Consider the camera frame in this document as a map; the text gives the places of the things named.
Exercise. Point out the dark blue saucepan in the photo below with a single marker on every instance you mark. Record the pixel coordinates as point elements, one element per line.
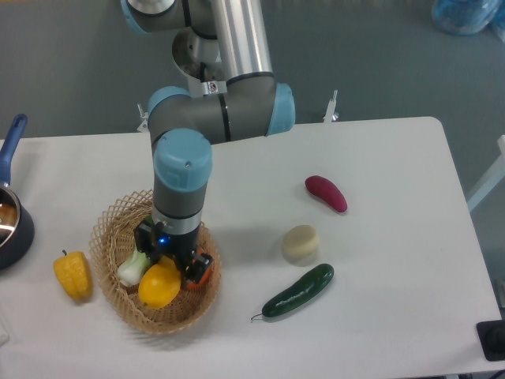
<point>17,226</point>

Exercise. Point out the woven wicker basket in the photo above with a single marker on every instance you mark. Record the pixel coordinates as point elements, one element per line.
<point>113,242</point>

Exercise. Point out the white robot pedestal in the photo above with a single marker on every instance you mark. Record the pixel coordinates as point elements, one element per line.
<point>197,85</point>

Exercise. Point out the blue plastic bag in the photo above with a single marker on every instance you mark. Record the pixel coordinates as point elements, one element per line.
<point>464,18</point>

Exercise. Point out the yellow mango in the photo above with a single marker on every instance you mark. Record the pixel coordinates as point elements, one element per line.
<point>160,284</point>

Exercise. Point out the yellow bell pepper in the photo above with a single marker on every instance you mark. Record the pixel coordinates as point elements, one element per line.
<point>74,275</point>

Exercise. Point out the green bok choy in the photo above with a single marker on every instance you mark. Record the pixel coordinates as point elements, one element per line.
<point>131,271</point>

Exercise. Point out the beige round bun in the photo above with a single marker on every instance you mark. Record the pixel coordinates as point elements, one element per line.
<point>300,242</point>

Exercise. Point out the black device at corner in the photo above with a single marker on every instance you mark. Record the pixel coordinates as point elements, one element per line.
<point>491,336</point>

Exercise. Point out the purple sweet potato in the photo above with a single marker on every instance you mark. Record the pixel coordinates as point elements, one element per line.
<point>326,191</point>

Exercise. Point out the orange tangerine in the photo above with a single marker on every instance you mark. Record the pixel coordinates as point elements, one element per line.
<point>197,273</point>

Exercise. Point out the white frame leg right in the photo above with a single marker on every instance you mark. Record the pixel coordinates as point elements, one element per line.
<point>488,181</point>

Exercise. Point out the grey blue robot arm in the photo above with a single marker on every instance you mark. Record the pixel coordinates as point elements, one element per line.
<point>240,99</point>

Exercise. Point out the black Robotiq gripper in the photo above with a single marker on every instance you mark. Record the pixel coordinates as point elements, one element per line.
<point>156,243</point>

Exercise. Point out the green cucumber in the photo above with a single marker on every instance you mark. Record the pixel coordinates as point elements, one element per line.
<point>305,289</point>

